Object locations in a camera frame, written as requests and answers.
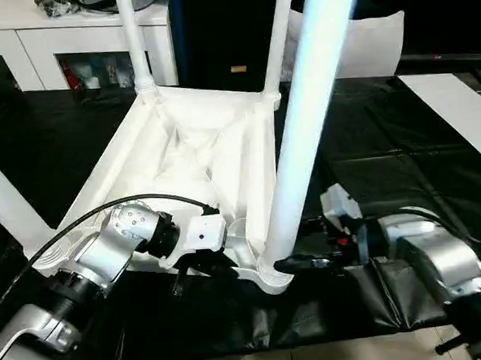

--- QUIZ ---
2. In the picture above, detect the dark tangled strap bundle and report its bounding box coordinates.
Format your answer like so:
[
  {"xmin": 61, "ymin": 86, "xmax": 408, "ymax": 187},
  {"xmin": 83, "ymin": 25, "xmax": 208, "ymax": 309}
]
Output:
[{"xmin": 35, "ymin": 0, "xmax": 82, "ymax": 18}]

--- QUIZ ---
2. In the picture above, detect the black table mat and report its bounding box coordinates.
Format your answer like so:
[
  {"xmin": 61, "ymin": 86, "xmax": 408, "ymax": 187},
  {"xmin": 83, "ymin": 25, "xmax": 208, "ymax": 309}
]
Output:
[{"xmin": 0, "ymin": 63, "xmax": 481, "ymax": 360}]

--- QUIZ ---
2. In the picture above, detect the white cabinet with glass doors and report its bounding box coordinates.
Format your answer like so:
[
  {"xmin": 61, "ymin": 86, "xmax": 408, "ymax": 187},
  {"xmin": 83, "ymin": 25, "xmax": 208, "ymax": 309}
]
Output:
[{"xmin": 0, "ymin": 0, "xmax": 179, "ymax": 98}]

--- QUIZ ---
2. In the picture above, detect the white plastic table leg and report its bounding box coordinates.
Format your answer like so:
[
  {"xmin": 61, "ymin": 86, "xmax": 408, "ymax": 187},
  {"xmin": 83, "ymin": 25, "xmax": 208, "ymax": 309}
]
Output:
[
  {"xmin": 242, "ymin": 0, "xmax": 382, "ymax": 289},
  {"xmin": 113, "ymin": 0, "xmax": 160, "ymax": 99},
  {"xmin": 0, "ymin": 137, "xmax": 73, "ymax": 271},
  {"xmin": 255, "ymin": 0, "xmax": 302, "ymax": 102}
]

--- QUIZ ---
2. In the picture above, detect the white plastic table top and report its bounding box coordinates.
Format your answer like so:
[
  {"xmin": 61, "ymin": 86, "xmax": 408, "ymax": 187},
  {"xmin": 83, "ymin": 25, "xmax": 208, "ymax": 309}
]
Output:
[{"xmin": 14, "ymin": 81, "xmax": 296, "ymax": 311}]

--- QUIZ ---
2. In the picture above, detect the grey cushion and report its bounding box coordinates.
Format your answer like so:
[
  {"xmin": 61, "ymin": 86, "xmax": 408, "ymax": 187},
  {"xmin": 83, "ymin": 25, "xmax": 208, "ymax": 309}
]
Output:
[{"xmin": 276, "ymin": 2, "xmax": 409, "ymax": 83}]

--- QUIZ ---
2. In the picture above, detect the black stand bar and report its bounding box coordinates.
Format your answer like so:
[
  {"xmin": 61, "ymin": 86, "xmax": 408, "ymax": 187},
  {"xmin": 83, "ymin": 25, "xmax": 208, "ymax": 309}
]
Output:
[{"xmin": 433, "ymin": 335, "xmax": 470, "ymax": 357}]

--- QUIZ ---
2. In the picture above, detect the black couch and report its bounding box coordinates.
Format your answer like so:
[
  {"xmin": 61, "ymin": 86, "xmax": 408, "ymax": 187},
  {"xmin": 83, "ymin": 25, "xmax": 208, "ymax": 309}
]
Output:
[{"xmin": 167, "ymin": 0, "xmax": 481, "ymax": 91}]

